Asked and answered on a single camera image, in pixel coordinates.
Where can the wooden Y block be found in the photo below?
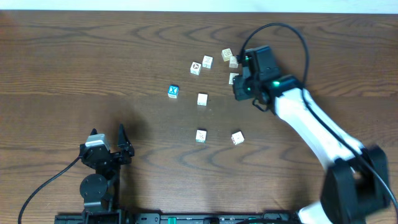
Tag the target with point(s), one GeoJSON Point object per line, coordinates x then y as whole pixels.
{"type": "Point", "coordinates": [233, 62]}

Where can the wooden block umbrella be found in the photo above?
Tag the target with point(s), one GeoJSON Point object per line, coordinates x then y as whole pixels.
{"type": "Point", "coordinates": [207, 61]}

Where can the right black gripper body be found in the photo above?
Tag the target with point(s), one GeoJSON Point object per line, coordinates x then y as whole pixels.
{"type": "Point", "coordinates": [246, 89]}

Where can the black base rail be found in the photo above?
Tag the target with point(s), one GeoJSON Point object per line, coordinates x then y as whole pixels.
{"type": "Point", "coordinates": [156, 218]}

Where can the blue X block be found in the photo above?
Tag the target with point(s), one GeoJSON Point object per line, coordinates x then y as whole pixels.
{"type": "Point", "coordinates": [173, 91]}

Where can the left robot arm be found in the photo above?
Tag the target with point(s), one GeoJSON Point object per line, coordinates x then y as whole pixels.
{"type": "Point", "coordinates": [100, 191]}

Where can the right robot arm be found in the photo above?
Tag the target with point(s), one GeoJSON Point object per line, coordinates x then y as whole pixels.
{"type": "Point", "coordinates": [357, 182]}

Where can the wooden O block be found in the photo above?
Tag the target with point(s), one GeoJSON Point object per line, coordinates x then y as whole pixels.
{"type": "Point", "coordinates": [231, 77]}

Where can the wooden block red disc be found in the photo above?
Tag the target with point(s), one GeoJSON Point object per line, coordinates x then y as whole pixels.
{"type": "Point", "coordinates": [195, 68]}

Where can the plain wooden M block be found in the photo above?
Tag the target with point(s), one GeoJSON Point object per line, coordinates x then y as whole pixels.
{"type": "Point", "coordinates": [202, 99]}

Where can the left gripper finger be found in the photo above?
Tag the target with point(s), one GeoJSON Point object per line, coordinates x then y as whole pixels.
{"type": "Point", "coordinates": [93, 132]}
{"type": "Point", "coordinates": [123, 142]}

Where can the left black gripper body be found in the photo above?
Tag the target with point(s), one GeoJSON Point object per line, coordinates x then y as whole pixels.
{"type": "Point", "coordinates": [111, 156]}

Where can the yellow edged wooden block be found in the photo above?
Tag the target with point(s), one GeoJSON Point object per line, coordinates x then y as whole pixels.
{"type": "Point", "coordinates": [226, 54]}

